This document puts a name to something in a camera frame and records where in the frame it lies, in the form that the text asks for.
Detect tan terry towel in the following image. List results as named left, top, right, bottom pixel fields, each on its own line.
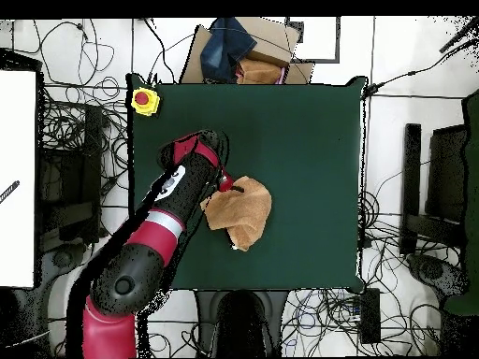
left=200, top=175, right=273, bottom=252

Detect dark green table cloth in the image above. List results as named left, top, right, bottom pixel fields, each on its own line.
left=126, top=73, right=370, bottom=294

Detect tan towel in box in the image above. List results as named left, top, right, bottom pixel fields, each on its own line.
left=236, top=57, right=283, bottom=85

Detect yellow emergency stop button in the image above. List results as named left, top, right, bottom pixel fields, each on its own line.
left=130, top=86, right=161, bottom=117

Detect blue denim jeans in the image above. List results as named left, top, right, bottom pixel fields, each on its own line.
left=199, top=17, right=258, bottom=84

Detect black equipment rack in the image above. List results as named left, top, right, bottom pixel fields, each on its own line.
left=36, top=104, right=104, bottom=251

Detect brown cardboard box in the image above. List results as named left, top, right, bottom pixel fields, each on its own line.
left=179, top=16, right=315, bottom=85

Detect long black floor bar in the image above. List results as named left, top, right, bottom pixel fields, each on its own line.
left=399, top=122, right=422, bottom=257

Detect grey stand base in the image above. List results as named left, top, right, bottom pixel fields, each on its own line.
left=406, top=252, right=469, bottom=300
left=38, top=242, right=89, bottom=289

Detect black power strip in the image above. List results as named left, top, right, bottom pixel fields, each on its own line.
left=359, top=287, right=382, bottom=345

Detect black panel stand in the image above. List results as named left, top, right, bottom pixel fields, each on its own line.
left=426, top=124, right=469, bottom=225

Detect green cloth on stand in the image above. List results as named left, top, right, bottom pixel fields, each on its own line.
left=443, top=88, right=479, bottom=317

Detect black rectangular floor frame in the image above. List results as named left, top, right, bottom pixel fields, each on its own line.
left=285, top=16, right=341, bottom=64

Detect black cable with connector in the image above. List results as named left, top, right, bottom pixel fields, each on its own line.
left=361, top=36, right=479, bottom=99

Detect thin black looped cable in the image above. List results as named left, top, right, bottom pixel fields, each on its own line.
left=32, top=20, right=91, bottom=87

